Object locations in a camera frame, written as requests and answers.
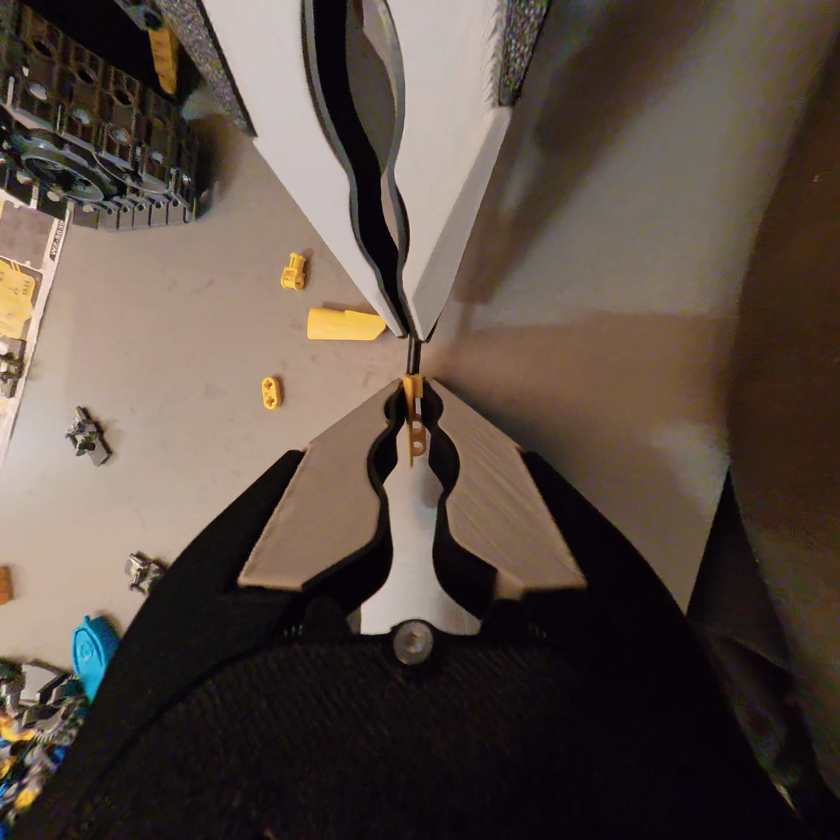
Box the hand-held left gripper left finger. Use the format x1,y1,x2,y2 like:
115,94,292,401
238,379,404,616

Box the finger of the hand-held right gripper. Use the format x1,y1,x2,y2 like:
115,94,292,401
200,0,410,340
348,0,514,343

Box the yellow black toy tracked vehicle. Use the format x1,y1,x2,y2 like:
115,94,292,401
0,0,204,231

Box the blue brick separator tool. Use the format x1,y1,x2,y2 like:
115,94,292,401
72,613,119,703

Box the yellow grey sticker sheet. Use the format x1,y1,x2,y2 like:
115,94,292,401
0,190,70,460

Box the pile of small toy bricks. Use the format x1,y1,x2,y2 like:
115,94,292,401
0,659,89,821

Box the yellow blade-shaped brick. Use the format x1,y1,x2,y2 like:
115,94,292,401
307,307,388,342
402,374,429,468

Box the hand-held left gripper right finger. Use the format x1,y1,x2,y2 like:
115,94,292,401
420,377,588,616

